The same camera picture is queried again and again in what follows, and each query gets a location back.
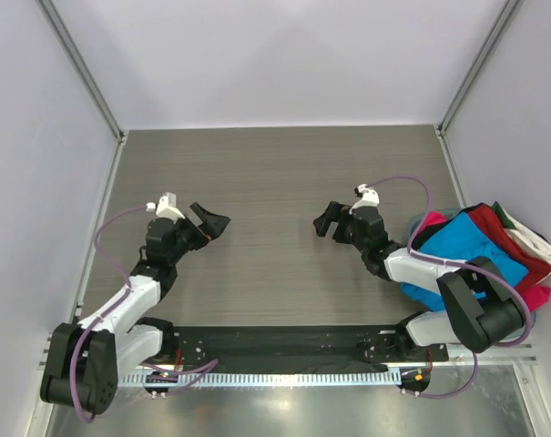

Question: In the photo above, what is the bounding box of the blue t shirt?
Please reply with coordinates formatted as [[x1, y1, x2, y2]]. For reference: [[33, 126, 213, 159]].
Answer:
[[413, 211, 528, 288]]

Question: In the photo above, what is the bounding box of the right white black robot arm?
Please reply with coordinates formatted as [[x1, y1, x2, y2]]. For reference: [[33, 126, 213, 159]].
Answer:
[[313, 201, 533, 353]]

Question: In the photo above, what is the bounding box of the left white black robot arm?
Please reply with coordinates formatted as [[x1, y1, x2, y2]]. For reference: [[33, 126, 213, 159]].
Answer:
[[40, 192, 230, 423]]

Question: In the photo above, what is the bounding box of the red t shirt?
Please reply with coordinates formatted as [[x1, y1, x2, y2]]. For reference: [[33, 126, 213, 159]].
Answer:
[[465, 202, 551, 298]]

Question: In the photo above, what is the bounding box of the dark green t shirt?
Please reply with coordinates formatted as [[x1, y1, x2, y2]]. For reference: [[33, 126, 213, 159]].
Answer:
[[491, 201, 515, 229]]

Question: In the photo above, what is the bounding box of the white t shirt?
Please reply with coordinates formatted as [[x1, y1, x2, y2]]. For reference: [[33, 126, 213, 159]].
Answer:
[[505, 215, 551, 277]]

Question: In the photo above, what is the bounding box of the pink t shirt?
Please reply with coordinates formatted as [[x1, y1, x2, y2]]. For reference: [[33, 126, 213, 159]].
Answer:
[[413, 210, 551, 314]]

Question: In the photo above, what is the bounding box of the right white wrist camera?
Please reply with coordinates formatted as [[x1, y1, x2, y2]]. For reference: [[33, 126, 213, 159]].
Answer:
[[349, 184, 380, 214]]

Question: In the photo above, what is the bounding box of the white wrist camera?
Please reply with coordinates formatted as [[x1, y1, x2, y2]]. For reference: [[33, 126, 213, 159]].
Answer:
[[146, 192, 185, 222], [349, 184, 380, 214]]

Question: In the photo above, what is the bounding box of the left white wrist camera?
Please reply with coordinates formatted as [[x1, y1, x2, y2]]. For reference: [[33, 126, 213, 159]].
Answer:
[[146, 192, 185, 222]]

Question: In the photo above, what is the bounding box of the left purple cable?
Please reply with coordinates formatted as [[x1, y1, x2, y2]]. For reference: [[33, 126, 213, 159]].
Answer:
[[68, 205, 219, 424]]

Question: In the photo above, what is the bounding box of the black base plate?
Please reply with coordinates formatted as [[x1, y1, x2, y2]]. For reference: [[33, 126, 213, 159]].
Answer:
[[147, 324, 449, 374]]

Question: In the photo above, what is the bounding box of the right aluminium frame post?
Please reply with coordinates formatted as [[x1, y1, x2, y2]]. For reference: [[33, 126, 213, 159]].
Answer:
[[435, 0, 526, 136]]

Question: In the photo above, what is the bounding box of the aluminium frame post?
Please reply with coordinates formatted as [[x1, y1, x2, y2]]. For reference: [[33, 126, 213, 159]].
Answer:
[[435, 0, 526, 136], [36, 0, 127, 142]]

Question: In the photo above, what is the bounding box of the perforated metal rail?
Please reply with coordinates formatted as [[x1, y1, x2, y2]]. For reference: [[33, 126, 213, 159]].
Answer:
[[118, 368, 402, 390]]

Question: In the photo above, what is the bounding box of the left aluminium frame post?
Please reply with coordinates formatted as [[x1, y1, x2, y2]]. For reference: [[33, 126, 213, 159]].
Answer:
[[36, 0, 127, 142]]

